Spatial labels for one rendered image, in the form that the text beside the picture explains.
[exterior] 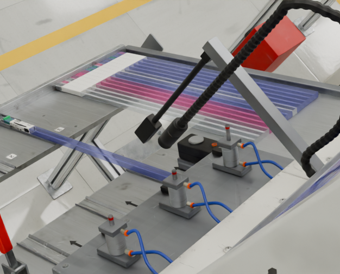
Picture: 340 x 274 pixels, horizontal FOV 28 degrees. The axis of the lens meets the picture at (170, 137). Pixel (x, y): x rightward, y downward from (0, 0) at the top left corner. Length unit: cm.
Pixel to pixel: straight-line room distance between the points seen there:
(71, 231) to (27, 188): 116
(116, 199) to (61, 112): 36
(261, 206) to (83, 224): 29
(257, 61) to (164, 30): 98
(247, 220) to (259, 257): 35
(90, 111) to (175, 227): 52
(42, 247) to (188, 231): 23
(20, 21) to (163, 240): 173
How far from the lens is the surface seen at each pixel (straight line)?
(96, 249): 83
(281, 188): 85
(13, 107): 139
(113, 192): 104
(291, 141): 76
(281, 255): 44
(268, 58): 173
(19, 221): 209
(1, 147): 126
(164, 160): 110
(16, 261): 90
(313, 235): 41
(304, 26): 309
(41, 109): 137
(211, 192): 89
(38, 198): 213
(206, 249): 76
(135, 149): 232
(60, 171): 209
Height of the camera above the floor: 188
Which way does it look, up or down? 51 degrees down
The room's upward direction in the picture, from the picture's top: 42 degrees clockwise
